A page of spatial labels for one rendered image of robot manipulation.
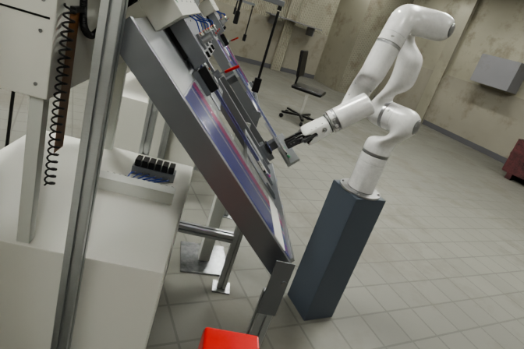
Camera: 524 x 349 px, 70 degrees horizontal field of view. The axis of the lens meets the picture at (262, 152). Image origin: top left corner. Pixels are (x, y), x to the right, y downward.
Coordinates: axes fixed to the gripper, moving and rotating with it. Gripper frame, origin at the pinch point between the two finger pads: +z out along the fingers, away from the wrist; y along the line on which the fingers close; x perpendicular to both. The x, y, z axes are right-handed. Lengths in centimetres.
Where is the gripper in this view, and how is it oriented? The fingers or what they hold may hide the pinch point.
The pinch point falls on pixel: (291, 141)
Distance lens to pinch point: 138.8
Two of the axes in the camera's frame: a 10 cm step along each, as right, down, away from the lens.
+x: -4.5, -8.2, -3.5
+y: -0.6, -3.6, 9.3
